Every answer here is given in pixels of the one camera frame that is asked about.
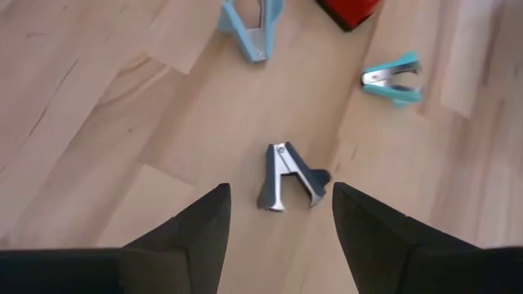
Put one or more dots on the teal staple remover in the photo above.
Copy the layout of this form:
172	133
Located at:
392	79

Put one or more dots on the red stapler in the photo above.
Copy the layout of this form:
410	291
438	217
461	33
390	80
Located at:
347	12

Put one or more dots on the light blue staple remover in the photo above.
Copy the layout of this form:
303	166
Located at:
251	45

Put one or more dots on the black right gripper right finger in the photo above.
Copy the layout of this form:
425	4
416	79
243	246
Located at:
408	261

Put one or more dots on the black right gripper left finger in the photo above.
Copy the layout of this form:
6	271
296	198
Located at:
171	261

